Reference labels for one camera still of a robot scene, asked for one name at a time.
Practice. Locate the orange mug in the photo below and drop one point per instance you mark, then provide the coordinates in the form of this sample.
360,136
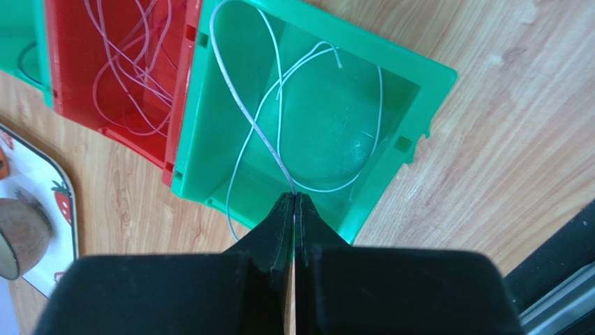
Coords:
2,165

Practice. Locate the far green bin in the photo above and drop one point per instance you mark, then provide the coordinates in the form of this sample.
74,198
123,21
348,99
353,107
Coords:
24,46

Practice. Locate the strawberry pattern tray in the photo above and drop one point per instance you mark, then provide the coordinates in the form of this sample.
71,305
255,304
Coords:
34,177

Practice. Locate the near green bin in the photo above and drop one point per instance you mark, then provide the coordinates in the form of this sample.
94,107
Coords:
286,97

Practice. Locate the grey ceramic bowl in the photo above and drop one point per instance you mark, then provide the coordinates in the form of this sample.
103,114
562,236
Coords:
25,236

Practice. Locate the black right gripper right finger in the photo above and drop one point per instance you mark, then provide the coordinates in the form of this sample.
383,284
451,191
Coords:
344,289

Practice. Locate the red bin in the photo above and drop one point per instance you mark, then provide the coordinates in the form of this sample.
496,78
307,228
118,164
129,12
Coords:
122,69

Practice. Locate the aluminium frame rail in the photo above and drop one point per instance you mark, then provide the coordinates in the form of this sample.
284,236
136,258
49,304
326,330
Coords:
567,309

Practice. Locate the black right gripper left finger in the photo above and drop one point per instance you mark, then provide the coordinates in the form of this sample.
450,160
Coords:
239,291

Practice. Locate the green bin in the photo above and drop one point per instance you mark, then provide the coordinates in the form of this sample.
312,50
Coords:
286,97
24,46

